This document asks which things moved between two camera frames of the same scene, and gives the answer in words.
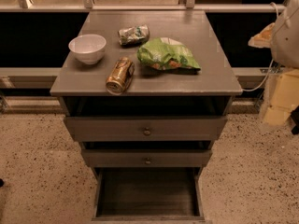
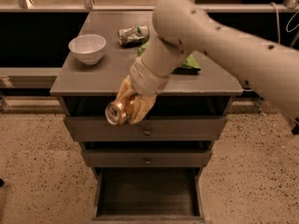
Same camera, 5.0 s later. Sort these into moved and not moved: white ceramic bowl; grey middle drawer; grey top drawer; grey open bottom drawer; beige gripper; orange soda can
Moved: beige gripper; orange soda can
Not moved: white ceramic bowl; grey open bottom drawer; grey middle drawer; grey top drawer
